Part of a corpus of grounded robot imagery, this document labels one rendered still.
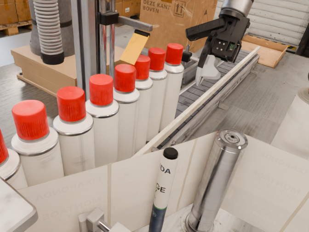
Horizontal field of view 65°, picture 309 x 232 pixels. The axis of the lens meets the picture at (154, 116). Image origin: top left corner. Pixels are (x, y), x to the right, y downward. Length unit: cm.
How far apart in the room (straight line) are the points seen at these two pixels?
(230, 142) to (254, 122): 42
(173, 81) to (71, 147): 26
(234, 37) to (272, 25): 410
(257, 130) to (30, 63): 68
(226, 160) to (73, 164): 20
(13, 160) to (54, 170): 6
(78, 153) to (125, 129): 10
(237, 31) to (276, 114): 33
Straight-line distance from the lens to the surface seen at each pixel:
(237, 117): 71
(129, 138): 43
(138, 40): 42
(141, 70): 42
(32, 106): 30
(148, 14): 113
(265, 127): 71
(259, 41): 160
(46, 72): 80
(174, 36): 108
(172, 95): 52
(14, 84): 91
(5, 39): 130
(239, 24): 73
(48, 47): 40
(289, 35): 479
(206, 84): 85
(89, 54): 51
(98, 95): 34
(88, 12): 48
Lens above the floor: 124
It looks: 35 degrees down
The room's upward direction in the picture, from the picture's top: 8 degrees clockwise
